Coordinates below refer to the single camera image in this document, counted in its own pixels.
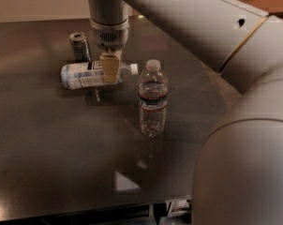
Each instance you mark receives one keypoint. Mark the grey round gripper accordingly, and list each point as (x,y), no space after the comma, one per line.
(111,37)

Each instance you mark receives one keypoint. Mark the blue labelled plastic bottle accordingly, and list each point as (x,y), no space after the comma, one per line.
(91,74)

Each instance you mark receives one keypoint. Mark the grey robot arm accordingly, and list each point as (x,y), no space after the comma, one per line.
(238,177)

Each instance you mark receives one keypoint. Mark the redbull can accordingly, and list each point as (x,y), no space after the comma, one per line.
(80,46)

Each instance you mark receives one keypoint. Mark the clear water bottle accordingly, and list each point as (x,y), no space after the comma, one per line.
(153,91)

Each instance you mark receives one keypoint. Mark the items under the table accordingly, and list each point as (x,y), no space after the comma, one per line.
(175,212)

